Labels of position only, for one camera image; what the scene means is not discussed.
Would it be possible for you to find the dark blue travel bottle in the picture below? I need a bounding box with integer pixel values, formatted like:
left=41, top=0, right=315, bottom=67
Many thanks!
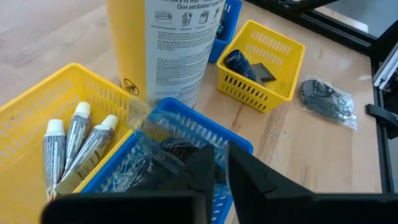
left=223, top=49, right=259, bottom=83

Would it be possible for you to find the blue slotted plastic basket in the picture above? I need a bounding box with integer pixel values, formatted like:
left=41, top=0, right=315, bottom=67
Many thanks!
left=207, top=0, right=243, bottom=64
left=79, top=96, right=254, bottom=224

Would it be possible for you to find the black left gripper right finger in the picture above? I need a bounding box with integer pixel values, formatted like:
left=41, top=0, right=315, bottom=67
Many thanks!
left=228, top=141, right=398, bottom=224

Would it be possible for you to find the yellow slotted plastic basket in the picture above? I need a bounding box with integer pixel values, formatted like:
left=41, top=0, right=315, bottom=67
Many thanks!
left=0, top=62, right=150, bottom=224
left=216, top=19, right=306, bottom=113

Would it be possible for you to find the silver aluminium extrusion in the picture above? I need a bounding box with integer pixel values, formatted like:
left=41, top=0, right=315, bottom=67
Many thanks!
left=372, top=42, right=398, bottom=93

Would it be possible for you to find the dark grey sachet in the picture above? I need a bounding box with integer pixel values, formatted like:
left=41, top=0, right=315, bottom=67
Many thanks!
left=250, top=62, right=277, bottom=84

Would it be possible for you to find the black aluminium frame rail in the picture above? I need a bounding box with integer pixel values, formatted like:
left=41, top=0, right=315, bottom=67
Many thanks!
left=245, top=0, right=379, bottom=57

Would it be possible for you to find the disinfecting wipes canister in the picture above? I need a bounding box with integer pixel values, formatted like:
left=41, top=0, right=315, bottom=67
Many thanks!
left=107, top=0, right=226, bottom=108

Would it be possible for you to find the black aluminium frame post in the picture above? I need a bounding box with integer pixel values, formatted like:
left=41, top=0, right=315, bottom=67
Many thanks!
left=369, top=86, right=394, bottom=194

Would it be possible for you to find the black frame bracket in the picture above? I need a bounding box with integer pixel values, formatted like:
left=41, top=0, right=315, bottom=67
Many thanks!
left=365, top=103, right=398, bottom=140

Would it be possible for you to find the black item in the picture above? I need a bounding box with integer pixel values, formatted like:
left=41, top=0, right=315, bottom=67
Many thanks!
left=102, top=99, right=231, bottom=194
left=295, top=74, right=359, bottom=131

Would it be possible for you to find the white toothpaste tube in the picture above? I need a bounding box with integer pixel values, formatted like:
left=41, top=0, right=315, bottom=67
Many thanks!
left=42, top=119, right=67, bottom=200
left=63, top=101, right=91, bottom=175
left=54, top=114, right=119, bottom=196

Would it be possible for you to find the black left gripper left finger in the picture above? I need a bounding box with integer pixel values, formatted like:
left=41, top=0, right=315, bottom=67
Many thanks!
left=40, top=146, right=216, bottom=224

